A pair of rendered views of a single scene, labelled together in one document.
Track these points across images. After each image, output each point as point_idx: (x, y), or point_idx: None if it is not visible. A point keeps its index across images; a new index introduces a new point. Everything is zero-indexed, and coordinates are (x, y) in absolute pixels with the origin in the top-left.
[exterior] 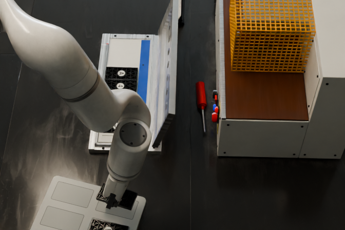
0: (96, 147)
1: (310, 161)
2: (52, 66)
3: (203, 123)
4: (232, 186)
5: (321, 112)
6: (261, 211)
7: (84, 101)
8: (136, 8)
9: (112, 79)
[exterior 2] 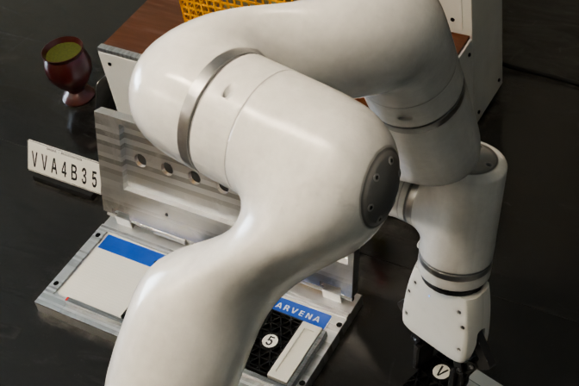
0: None
1: (487, 118)
2: (439, 28)
3: None
4: None
5: (477, 5)
6: (548, 205)
7: (466, 92)
8: (13, 238)
9: None
